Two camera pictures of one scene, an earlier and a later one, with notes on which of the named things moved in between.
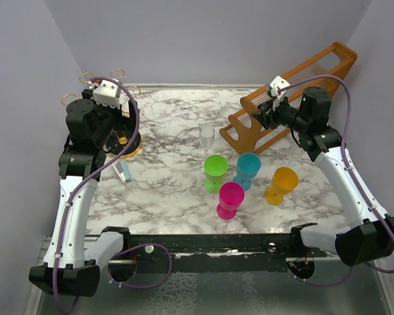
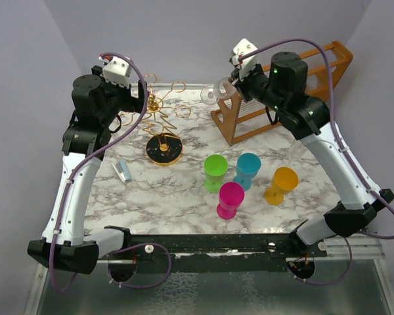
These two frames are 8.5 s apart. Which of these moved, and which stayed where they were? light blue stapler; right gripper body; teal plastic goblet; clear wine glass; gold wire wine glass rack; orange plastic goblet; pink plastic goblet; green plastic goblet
Moved: clear wine glass; gold wire wine glass rack; right gripper body
Stayed: green plastic goblet; teal plastic goblet; pink plastic goblet; light blue stapler; orange plastic goblet
